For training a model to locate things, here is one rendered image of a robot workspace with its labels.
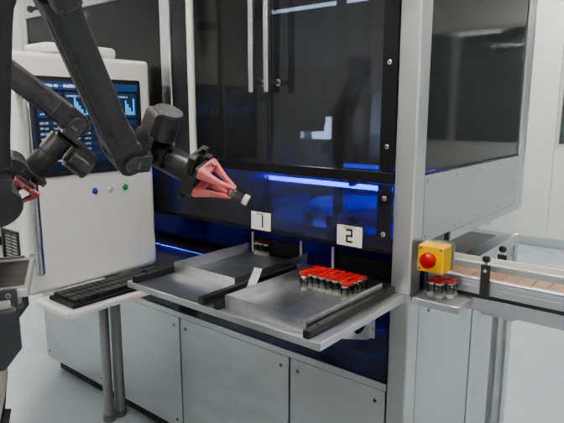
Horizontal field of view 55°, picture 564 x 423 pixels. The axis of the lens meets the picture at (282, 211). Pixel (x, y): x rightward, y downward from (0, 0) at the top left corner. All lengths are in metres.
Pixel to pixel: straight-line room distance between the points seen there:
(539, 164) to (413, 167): 4.69
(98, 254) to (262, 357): 0.66
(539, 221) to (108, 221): 4.92
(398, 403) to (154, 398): 1.20
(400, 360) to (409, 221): 0.40
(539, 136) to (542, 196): 0.61
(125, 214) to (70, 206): 0.21
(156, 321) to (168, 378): 0.24
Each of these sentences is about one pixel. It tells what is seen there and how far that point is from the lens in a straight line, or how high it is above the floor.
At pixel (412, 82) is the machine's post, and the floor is 1.44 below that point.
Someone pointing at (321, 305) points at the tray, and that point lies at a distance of 1.41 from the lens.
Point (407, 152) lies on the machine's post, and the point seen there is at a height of 1.27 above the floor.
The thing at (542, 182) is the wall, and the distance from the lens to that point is 6.10.
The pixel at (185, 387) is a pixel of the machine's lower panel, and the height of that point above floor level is 0.29.
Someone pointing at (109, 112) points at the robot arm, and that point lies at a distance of 1.00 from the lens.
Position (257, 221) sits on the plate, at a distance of 1.78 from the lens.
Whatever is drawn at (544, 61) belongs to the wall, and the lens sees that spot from 6.10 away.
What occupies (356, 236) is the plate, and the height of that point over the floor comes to 1.02.
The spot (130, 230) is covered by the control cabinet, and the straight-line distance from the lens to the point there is 2.03.
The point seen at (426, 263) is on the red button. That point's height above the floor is 0.99.
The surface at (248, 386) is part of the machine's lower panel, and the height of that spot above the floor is 0.41.
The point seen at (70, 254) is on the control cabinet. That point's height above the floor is 0.91.
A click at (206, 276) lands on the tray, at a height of 0.90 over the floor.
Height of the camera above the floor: 1.37
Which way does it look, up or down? 10 degrees down
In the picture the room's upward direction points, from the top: straight up
